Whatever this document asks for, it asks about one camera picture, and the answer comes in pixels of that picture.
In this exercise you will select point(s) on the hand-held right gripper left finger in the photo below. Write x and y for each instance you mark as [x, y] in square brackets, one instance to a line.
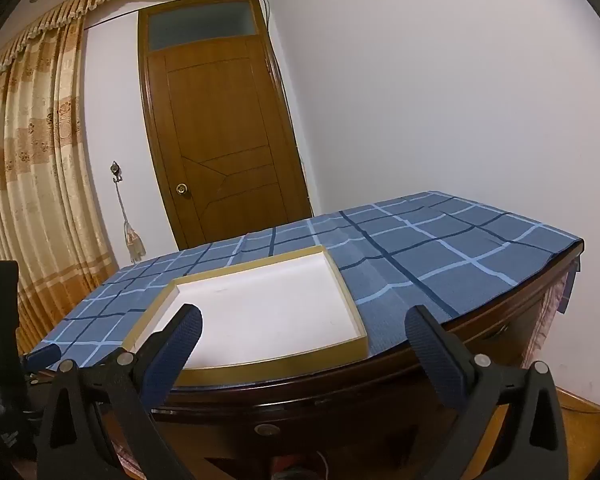
[177, 355]

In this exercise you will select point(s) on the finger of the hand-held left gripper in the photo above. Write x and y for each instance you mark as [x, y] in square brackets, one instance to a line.
[42, 356]

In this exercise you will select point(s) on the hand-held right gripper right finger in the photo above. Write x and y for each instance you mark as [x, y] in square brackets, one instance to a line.
[440, 360]

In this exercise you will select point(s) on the white gold-rimmed box tray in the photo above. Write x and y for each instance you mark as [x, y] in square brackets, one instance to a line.
[260, 310]

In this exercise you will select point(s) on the wooden side drawer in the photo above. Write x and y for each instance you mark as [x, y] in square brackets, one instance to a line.
[510, 340]

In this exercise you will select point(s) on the blue checked tablecloth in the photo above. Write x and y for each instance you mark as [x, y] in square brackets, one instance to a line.
[430, 250]

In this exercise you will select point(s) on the dark wooden desk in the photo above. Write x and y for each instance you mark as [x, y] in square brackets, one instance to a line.
[330, 395]

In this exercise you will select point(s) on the pink hanging cloth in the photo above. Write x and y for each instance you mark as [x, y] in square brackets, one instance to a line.
[550, 305]

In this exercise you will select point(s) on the beige patterned curtain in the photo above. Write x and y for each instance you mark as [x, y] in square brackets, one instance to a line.
[30, 160]

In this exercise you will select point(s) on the brass door knob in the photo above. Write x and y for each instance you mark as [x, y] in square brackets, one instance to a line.
[182, 189]

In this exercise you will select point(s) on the brown wooden door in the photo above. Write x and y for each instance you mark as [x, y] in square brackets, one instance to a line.
[220, 120]

